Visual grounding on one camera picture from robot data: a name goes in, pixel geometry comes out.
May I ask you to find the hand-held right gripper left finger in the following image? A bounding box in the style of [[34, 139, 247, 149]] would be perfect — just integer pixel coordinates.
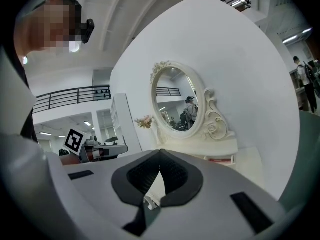
[[111, 149, 161, 237]]

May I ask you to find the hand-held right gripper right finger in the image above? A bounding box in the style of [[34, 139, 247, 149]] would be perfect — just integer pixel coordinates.
[[159, 148, 204, 208]]

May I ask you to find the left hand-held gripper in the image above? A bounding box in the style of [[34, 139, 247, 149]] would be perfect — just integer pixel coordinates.
[[59, 128, 129, 164]]

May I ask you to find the white dressing table drawer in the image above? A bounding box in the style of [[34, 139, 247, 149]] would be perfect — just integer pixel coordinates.
[[203, 153, 237, 170]]

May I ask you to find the person's left forearm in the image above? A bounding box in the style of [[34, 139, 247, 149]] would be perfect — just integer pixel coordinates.
[[59, 155, 81, 166]]

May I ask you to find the white dressing table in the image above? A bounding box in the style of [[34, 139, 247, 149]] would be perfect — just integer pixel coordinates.
[[143, 133, 239, 210]]

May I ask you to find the black balcony railing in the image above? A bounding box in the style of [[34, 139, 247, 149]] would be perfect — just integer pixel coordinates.
[[31, 85, 112, 114]]

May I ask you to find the pink flower bouquet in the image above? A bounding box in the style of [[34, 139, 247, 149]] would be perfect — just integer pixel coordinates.
[[134, 114, 156, 130]]

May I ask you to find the person's white top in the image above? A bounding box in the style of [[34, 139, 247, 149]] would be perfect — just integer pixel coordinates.
[[0, 45, 39, 145]]

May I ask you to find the round ceiling lamp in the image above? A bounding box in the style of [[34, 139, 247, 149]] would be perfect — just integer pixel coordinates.
[[68, 41, 81, 53]]

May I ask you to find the person's head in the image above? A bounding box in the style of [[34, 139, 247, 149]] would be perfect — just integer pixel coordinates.
[[14, 0, 84, 58]]

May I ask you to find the long ceiling light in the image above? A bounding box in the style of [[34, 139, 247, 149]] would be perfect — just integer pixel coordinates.
[[281, 27, 314, 45]]

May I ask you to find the oval mirror with ornate frame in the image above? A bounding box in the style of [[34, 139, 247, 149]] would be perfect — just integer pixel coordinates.
[[149, 60, 236, 142]]

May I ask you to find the black head-worn camera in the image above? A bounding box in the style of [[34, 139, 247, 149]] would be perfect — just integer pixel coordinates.
[[80, 18, 96, 45]]

